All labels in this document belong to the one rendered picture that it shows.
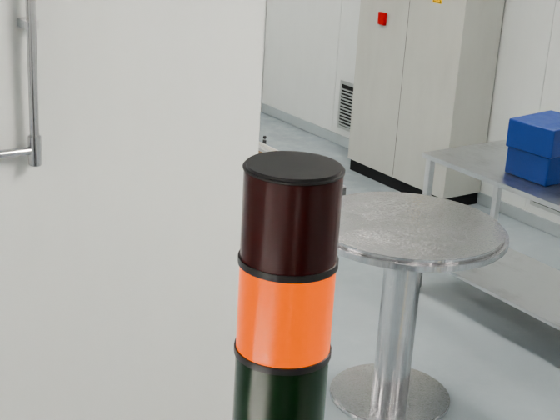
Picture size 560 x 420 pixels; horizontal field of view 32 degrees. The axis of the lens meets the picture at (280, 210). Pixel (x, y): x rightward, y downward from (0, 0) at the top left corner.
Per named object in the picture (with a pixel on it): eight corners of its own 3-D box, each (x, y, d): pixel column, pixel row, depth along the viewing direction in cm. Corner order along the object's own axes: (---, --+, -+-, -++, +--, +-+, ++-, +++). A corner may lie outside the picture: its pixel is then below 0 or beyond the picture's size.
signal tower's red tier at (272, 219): (275, 285, 46) (280, 192, 44) (221, 249, 49) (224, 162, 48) (357, 266, 48) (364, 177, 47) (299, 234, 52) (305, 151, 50)
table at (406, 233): (377, 472, 425) (397, 277, 394) (259, 377, 497) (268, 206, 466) (525, 416, 476) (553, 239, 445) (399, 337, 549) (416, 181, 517)
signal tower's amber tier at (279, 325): (269, 379, 47) (275, 287, 46) (217, 337, 51) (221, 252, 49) (348, 356, 50) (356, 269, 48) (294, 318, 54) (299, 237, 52)
